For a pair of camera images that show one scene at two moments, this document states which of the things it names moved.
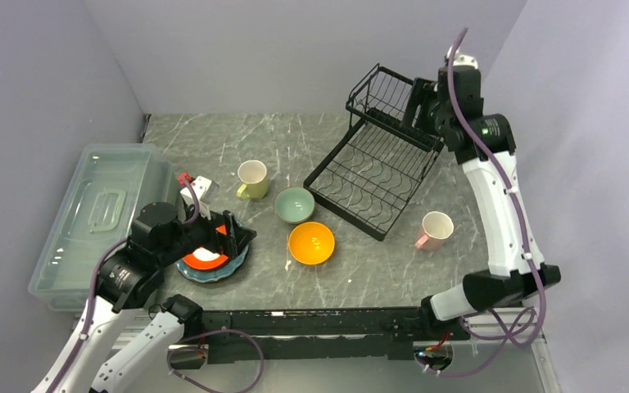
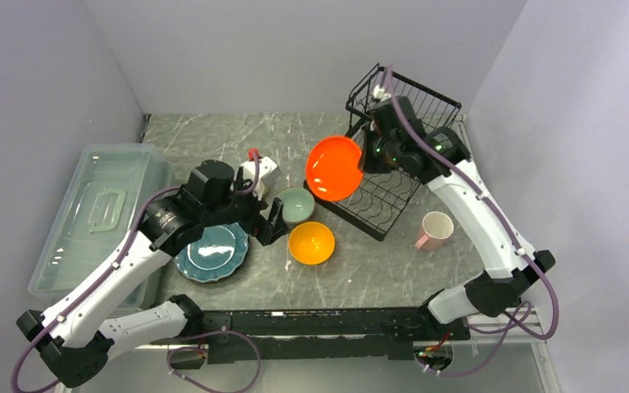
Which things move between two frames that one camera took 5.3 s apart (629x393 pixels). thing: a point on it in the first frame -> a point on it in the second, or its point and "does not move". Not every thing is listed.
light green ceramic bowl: x=294 y=205 does not move
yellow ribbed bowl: x=311 y=242 does not move
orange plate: x=202 y=259 -> x=332 y=169
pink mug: x=436 y=228 does not move
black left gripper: x=237 y=237 -> x=265 y=231
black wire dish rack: x=372 y=180 does not move
